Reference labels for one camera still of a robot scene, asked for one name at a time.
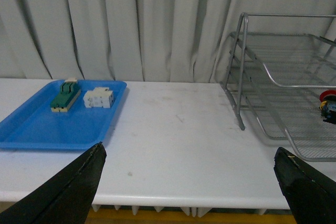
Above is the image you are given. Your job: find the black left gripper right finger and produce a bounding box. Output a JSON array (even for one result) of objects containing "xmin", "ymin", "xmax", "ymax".
[{"xmin": 274, "ymin": 147, "xmax": 335, "ymax": 223}]

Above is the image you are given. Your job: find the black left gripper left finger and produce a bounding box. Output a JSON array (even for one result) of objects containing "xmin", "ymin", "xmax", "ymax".
[{"xmin": 1, "ymin": 143, "xmax": 107, "ymax": 223}]

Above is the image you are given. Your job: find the red emergency stop button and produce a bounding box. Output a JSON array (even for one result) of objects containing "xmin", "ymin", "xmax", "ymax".
[{"xmin": 319, "ymin": 90, "xmax": 335, "ymax": 124}]

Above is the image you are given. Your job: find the blue plastic tray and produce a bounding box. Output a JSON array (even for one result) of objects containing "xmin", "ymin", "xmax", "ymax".
[{"xmin": 1, "ymin": 80, "xmax": 127, "ymax": 150}]

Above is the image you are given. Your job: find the green terminal block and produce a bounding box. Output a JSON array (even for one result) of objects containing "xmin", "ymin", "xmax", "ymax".
[{"xmin": 50, "ymin": 78, "xmax": 81, "ymax": 112}]

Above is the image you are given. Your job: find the white circuit breaker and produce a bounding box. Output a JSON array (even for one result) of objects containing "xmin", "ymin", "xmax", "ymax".
[{"xmin": 83, "ymin": 87, "xmax": 114, "ymax": 108}]

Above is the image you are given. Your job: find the white curtain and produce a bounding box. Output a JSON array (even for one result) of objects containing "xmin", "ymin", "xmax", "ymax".
[{"xmin": 1, "ymin": 0, "xmax": 335, "ymax": 82}]

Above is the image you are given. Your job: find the silver wire mesh rack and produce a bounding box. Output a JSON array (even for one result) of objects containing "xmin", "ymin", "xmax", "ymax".
[{"xmin": 221, "ymin": 13, "xmax": 335, "ymax": 162}]

